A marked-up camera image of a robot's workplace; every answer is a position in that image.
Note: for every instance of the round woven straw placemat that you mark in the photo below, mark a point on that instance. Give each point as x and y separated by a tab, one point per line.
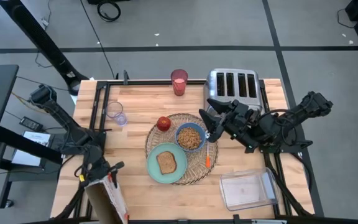
197	168

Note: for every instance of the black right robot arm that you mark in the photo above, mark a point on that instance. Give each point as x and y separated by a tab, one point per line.
303	109

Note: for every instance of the cardboard cereal box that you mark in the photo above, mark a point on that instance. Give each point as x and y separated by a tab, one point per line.
104	202

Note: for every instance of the brown toast slice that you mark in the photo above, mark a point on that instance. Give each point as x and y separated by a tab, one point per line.
166	162

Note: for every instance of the black power adapter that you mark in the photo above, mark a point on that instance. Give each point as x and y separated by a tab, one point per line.
31	123

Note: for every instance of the white paper booklet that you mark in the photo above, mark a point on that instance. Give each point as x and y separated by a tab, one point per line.
30	152

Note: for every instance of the black aluminium table frame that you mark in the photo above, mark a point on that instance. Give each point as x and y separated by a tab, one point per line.
141	82

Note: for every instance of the green plate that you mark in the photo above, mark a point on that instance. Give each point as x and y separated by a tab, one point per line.
154	172

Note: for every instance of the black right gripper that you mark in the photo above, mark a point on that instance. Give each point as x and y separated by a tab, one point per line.
241	124

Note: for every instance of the brown cereal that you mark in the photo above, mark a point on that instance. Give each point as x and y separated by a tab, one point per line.
190	138

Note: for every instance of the clear drinking glass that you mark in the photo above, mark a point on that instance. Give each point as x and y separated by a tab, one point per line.
117	113

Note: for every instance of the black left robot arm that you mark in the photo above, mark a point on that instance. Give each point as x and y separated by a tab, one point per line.
73	127

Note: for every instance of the blue bowl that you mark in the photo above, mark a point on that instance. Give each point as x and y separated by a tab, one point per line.
179	143

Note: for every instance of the red apple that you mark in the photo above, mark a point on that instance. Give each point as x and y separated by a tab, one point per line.
163	124

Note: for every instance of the clear plastic container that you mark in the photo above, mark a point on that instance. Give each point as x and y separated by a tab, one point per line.
247	188

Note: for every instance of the black slanted tower pole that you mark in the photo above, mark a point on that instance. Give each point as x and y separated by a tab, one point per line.
39	37

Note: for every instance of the silver four-slot toaster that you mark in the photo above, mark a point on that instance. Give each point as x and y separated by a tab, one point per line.
233	87

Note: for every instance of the pink plastic tumbler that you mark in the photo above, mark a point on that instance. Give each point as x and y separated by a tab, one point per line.
179	82

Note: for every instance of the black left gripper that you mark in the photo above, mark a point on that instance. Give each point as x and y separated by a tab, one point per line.
104	172

